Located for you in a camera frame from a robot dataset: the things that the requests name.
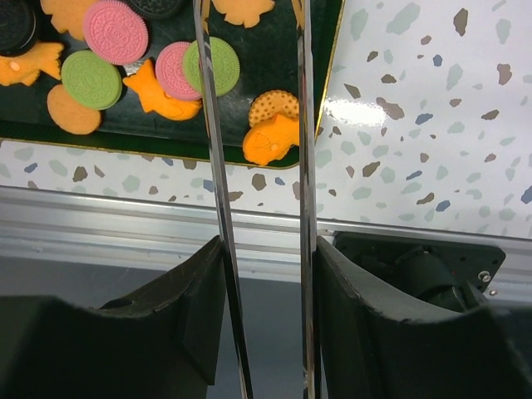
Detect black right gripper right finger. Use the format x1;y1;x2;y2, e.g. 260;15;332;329
315;239;531;398

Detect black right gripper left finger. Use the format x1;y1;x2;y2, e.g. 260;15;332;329
1;238;225;398

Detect silver metal tongs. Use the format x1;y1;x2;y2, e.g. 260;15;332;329
191;0;323;399

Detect green sandwich cookie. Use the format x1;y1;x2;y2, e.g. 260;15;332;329
61;50;122;111
182;37;240;96

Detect black sandwich cookie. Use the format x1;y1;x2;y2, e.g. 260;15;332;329
125;0;186;20
1;0;39;57

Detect orange fish cookie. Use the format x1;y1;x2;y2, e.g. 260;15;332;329
242;113;299;166
0;42;64;86
122;59;202;121

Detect orange fish cookie centre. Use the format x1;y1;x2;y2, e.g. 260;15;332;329
122;59;202;121

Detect plain orange round cookie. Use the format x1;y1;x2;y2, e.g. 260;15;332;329
47;84;102;135

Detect orange dotted cookie right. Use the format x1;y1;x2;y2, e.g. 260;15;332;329
249;90;299;127

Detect pink sandwich cookie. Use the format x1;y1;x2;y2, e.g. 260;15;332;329
83;1;149;66
155;42;201;101

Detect dark green gold-rimmed tray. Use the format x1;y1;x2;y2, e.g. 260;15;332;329
1;1;343;165

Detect orange fish cookie left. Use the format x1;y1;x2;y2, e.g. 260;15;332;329
0;42;64;86

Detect orange flower cookie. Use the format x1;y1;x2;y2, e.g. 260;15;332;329
213;0;275;28

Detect orange scalloped cookie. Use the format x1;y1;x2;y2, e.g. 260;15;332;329
41;0;97;41

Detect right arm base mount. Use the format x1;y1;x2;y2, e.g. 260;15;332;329
333;232;506;313

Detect aluminium table rail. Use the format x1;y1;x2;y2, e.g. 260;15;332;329
1;187;531;302

